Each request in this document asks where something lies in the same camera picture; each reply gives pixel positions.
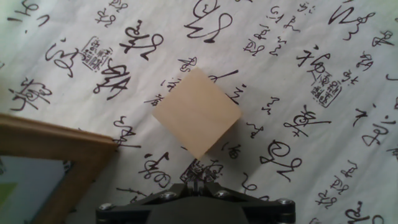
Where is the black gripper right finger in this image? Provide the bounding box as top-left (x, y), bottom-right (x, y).
top-left (198, 181), bottom-right (297, 224)

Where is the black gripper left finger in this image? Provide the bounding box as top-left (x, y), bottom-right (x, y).
top-left (95, 181), bottom-right (198, 224)

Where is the light wooden cube block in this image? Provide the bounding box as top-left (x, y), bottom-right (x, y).
top-left (151, 66), bottom-right (243, 161)

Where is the beige calligraphy print cloth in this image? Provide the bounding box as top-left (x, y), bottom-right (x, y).
top-left (0, 0), bottom-right (398, 224)

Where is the wooden picture frame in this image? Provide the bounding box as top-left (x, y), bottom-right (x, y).
top-left (0, 113), bottom-right (119, 224)

